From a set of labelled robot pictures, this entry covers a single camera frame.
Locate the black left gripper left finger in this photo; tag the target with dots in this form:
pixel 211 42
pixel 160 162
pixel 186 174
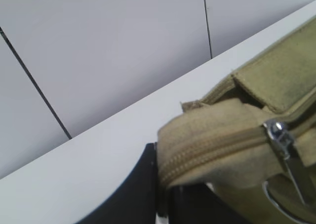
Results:
pixel 134 201

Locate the khaki yellow canvas bag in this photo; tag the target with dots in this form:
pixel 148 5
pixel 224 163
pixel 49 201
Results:
pixel 220 139

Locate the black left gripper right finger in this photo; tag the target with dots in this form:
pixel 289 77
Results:
pixel 197 204

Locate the silver metal zipper pull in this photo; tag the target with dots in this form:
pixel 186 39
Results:
pixel 282 143

